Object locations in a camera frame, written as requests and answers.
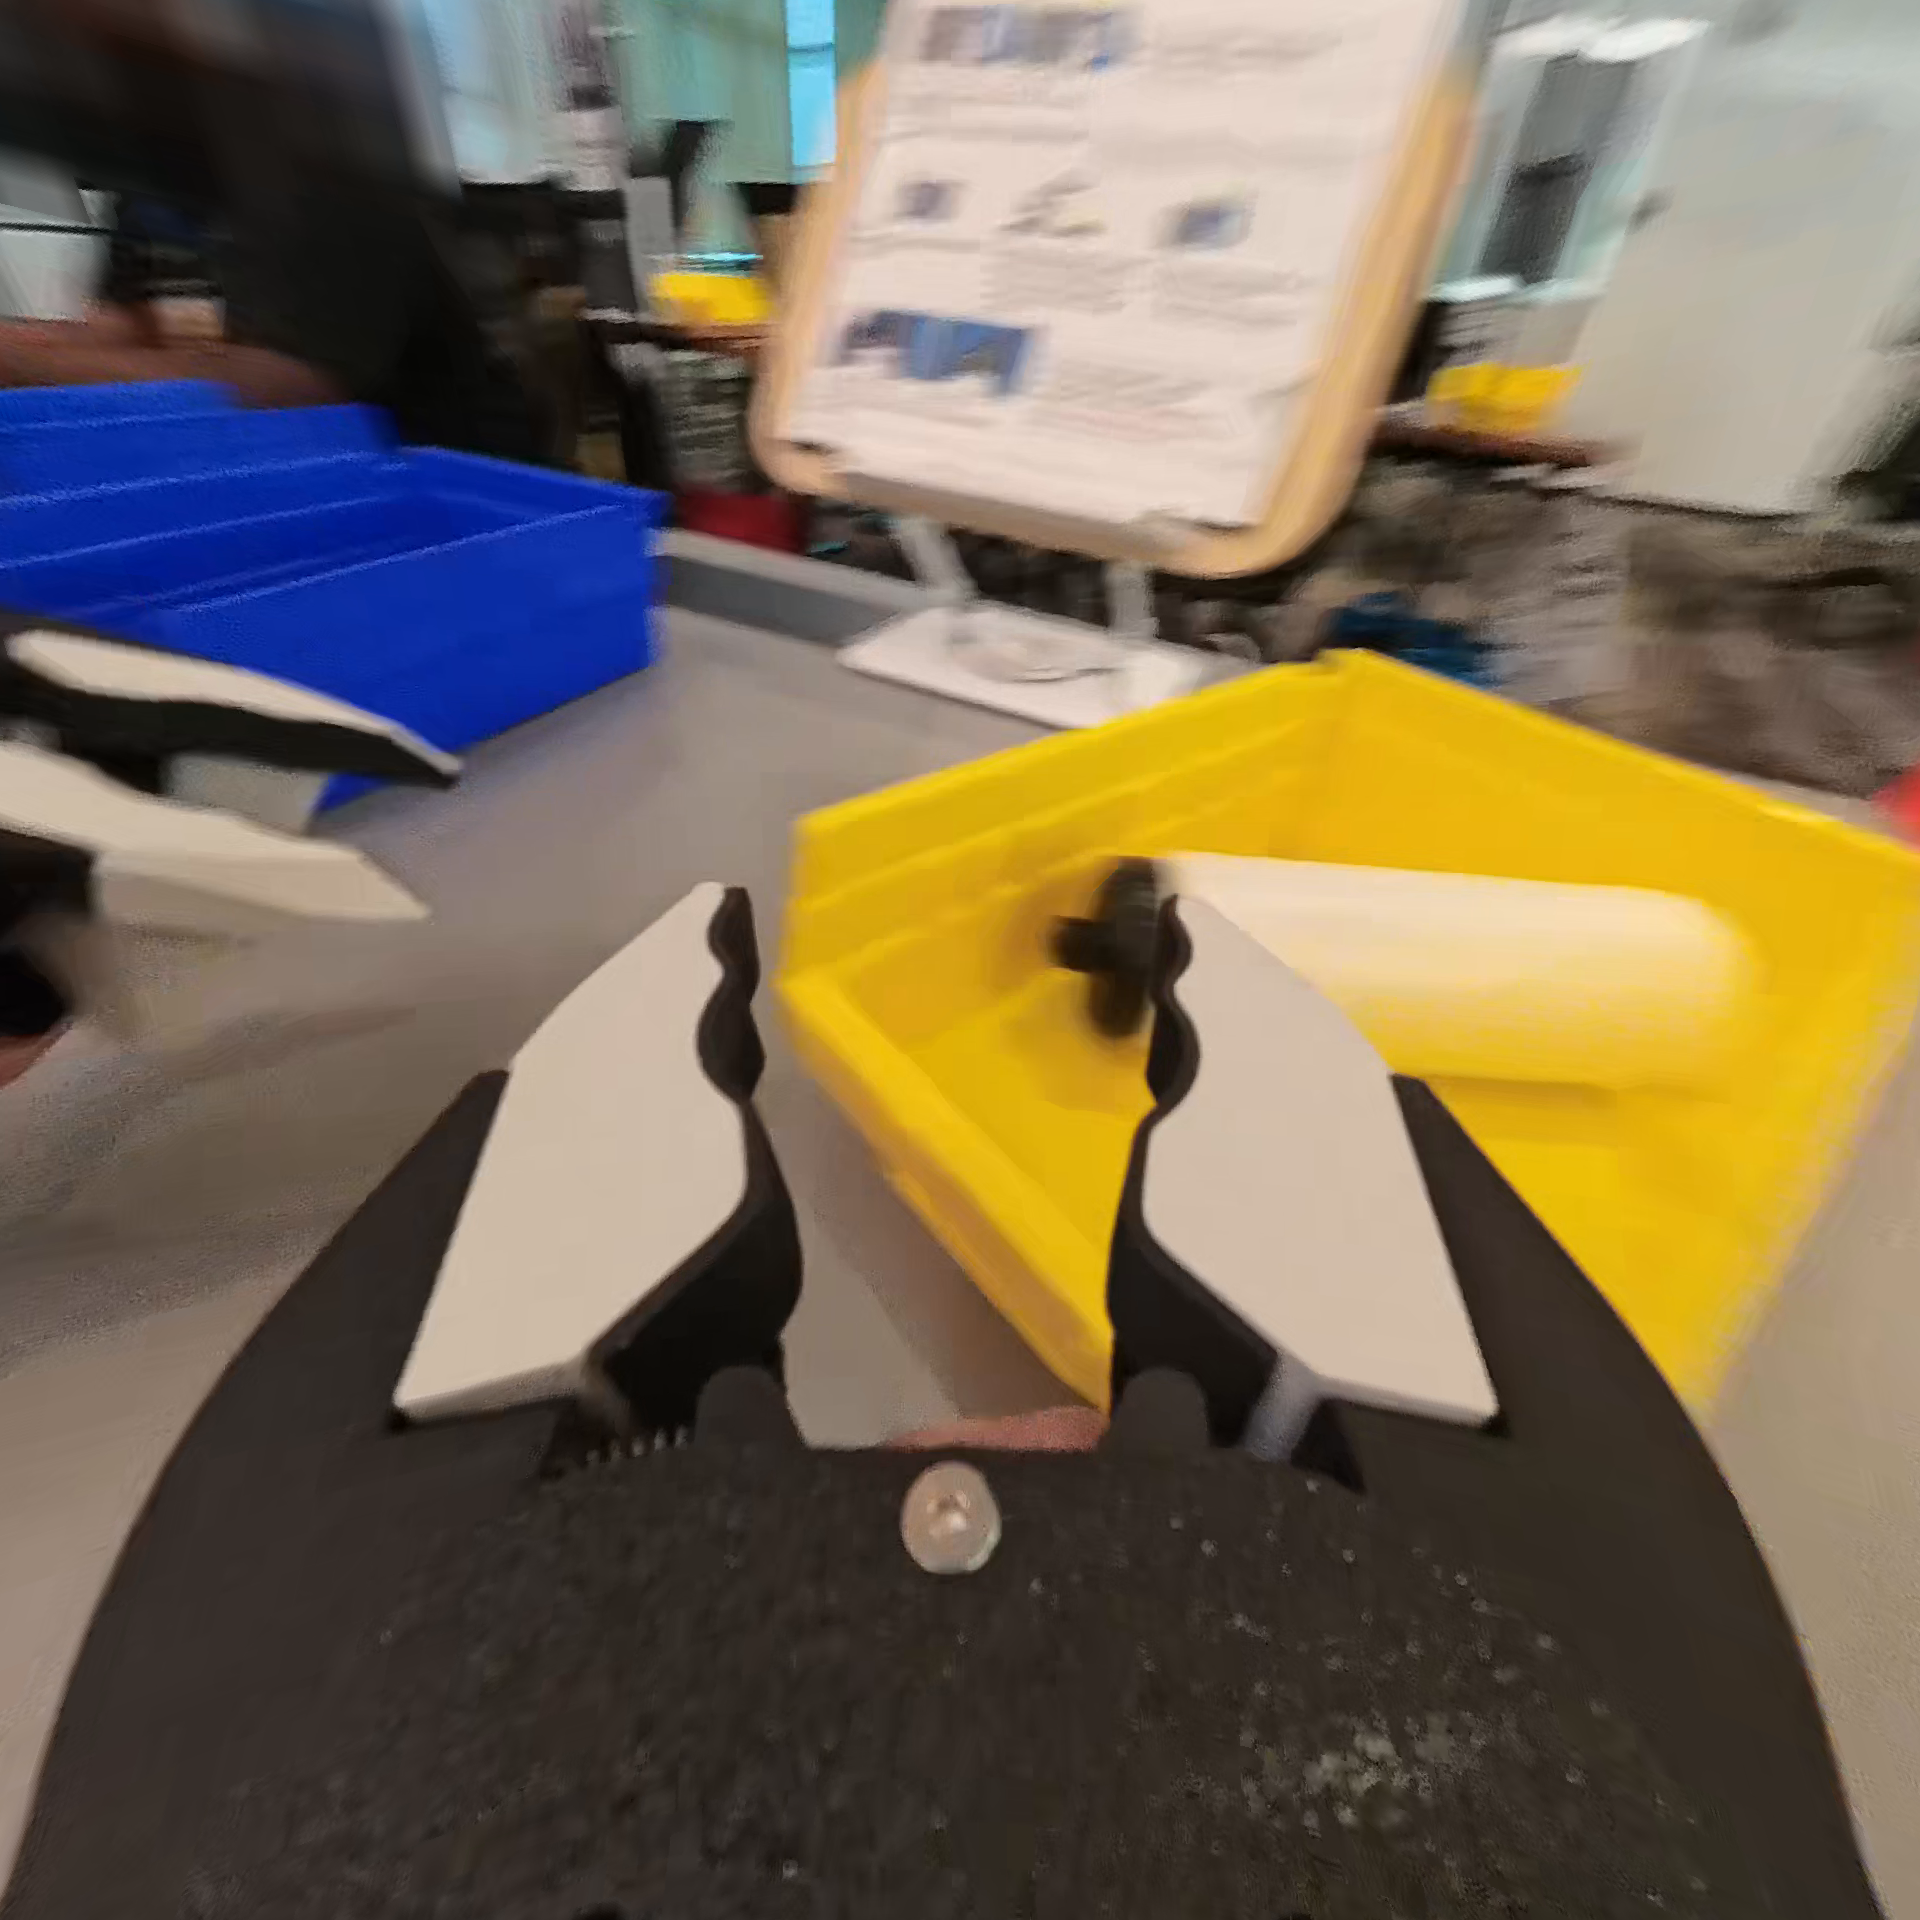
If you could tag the instruction board on stand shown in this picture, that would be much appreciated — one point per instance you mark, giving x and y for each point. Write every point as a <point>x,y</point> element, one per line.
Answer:
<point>1125,224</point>

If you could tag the white plastic bottle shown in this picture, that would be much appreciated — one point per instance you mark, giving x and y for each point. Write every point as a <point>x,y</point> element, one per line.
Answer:
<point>1501,962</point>

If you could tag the wooden instruction board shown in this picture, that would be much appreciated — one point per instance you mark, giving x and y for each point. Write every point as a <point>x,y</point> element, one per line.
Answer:
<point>1329,451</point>

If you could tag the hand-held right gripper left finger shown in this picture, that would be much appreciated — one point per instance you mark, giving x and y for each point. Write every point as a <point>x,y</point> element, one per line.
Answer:
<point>586,1202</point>

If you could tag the black bottle lid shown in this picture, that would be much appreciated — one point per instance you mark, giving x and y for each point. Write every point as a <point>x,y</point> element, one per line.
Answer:
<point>1118,962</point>

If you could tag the blue plastic bin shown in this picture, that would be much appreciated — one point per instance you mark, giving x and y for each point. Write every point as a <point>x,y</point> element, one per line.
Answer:
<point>377,600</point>

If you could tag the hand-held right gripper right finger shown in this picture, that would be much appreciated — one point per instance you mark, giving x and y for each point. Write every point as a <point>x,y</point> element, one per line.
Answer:
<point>1321,1202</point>

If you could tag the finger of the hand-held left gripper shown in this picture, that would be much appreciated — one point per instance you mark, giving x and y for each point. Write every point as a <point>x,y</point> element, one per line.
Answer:
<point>181,675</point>
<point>225,869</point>

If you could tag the yellow plastic bin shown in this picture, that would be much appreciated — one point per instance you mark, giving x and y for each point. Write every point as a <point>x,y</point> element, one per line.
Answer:
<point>1349,781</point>

